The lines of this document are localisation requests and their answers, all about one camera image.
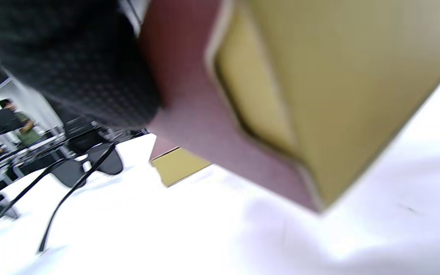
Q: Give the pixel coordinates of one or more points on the person's right hand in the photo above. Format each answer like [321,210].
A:
[71,57]

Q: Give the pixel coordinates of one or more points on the black sunglasses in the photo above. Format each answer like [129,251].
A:
[107,162]

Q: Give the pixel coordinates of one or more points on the brown storage box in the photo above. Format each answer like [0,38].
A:
[338,76]
[178,168]

